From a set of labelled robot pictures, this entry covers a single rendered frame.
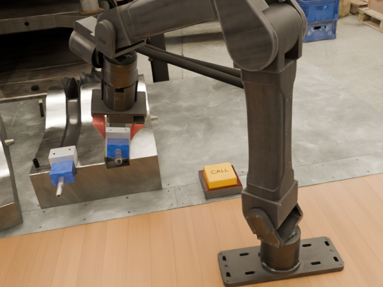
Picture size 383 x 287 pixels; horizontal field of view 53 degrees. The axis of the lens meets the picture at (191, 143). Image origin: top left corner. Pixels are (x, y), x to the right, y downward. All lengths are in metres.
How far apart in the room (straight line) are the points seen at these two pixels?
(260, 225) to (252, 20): 0.29
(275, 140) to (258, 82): 0.09
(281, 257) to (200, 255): 0.15
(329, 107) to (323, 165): 0.30
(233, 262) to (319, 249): 0.15
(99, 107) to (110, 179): 0.18
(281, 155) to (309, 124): 0.55
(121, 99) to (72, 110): 0.36
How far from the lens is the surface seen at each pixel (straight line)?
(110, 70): 0.67
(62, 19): 1.51
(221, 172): 0.83
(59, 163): 0.82
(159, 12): 0.56
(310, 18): 4.44
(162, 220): 0.78
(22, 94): 1.57
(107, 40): 0.62
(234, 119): 1.11
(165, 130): 1.08
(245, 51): 0.47
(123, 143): 0.77
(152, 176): 0.83
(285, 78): 0.50
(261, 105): 0.51
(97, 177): 0.83
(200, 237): 0.74
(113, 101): 0.71
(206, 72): 1.29
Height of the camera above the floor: 1.32
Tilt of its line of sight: 31 degrees down
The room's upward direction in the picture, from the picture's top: 5 degrees counter-clockwise
